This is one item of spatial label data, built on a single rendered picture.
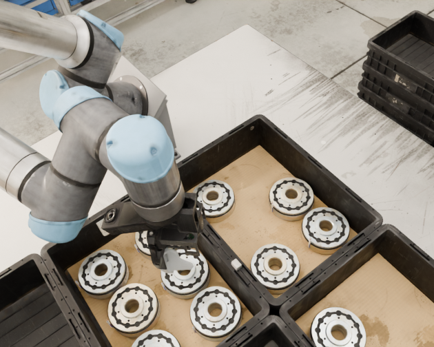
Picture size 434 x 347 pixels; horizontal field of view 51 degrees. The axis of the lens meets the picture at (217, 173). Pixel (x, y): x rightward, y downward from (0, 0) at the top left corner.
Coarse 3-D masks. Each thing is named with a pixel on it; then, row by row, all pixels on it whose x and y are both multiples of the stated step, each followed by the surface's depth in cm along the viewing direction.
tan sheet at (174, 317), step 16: (112, 240) 105; (128, 240) 105; (128, 256) 103; (144, 272) 100; (160, 272) 100; (80, 288) 99; (160, 288) 97; (96, 304) 96; (160, 304) 95; (176, 304) 95; (240, 304) 94; (160, 320) 93; (176, 320) 93; (112, 336) 92; (176, 336) 91; (192, 336) 91
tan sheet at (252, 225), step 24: (240, 168) 115; (264, 168) 114; (240, 192) 111; (264, 192) 110; (240, 216) 107; (264, 216) 106; (240, 240) 103; (264, 240) 102; (288, 240) 102; (312, 264) 98
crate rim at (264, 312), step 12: (96, 216) 98; (84, 228) 97; (216, 252) 90; (48, 264) 92; (228, 264) 89; (60, 276) 90; (240, 276) 87; (60, 288) 88; (252, 288) 85; (72, 300) 87; (264, 300) 84; (72, 312) 85; (264, 312) 83; (84, 324) 85; (252, 324) 81; (240, 336) 80
